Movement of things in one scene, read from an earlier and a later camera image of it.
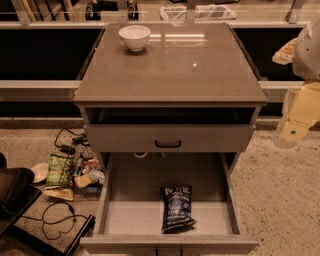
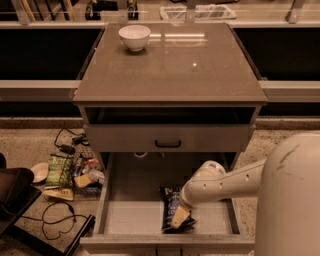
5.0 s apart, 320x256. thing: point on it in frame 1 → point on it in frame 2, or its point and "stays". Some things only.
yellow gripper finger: [291, 133] → [179, 217]
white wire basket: [202, 12] stays
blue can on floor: [78, 167] stays
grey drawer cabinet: [172, 123] stays
